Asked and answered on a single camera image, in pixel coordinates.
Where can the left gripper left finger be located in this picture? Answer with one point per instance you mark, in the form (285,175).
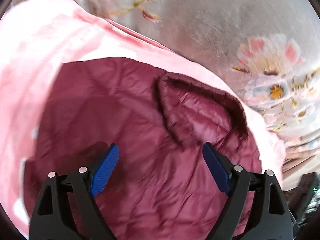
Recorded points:
(66,207)

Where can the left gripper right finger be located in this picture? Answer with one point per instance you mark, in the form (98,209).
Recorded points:
(255,208)

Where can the maroon quilted puffer jacket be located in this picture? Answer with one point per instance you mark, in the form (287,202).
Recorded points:
(161,187)

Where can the grey floral bed sheet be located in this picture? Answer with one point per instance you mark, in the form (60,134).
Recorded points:
(267,51)

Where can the pink fleece blanket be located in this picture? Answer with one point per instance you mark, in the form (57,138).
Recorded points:
(37,38)

